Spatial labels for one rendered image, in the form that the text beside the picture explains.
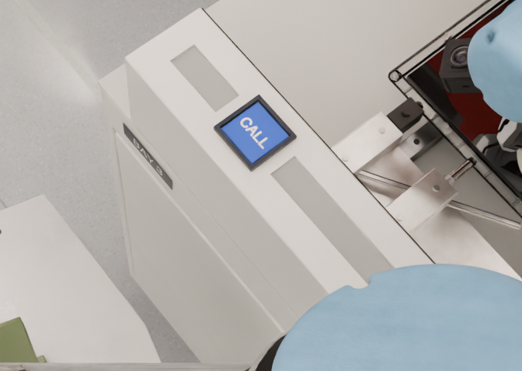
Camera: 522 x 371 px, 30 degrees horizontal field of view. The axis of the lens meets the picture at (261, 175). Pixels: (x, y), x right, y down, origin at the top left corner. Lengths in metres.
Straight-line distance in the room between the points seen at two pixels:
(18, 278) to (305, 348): 0.67
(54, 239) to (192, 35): 0.26
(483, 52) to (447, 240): 0.35
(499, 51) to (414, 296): 0.32
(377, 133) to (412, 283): 0.61
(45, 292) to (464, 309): 0.69
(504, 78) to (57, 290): 0.53
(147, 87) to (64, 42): 1.14
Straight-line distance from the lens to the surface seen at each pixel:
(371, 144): 0.98
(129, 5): 2.11
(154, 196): 1.19
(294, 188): 0.90
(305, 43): 1.13
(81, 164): 1.95
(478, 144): 1.02
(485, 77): 0.70
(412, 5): 1.18
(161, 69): 0.94
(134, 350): 0.99
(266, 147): 0.90
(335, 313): 0.39
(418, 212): 0.97
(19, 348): 0.85
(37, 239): 1.03
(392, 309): 0.38
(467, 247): 1.00
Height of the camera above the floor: 1.79
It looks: 67 degrees down
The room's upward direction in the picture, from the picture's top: 12 degrees clockwise
